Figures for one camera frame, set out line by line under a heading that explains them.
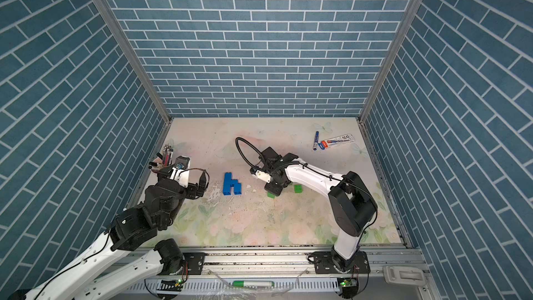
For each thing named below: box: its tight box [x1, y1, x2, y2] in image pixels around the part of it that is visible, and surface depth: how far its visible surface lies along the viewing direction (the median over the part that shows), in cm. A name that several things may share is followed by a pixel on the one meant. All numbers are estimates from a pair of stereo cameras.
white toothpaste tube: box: [317, 133, 356, 150], surface depth 113 cm
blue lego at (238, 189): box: [233, 182, 243, 196], surface depth 93 cm
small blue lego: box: [223, 172, 233, 182], surface depth 98 cm
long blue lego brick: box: [223, 179, 239, 191], surface depth 95 cm
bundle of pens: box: [156, 143, 174, 167], surface depth 88 cm
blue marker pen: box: [312, 130, 320, 151], surface depth 113 cm
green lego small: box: [294, 184, 304, 194], surface depth 93 cm
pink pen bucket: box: [150, 162, 164, 173], surface depth 91 cm
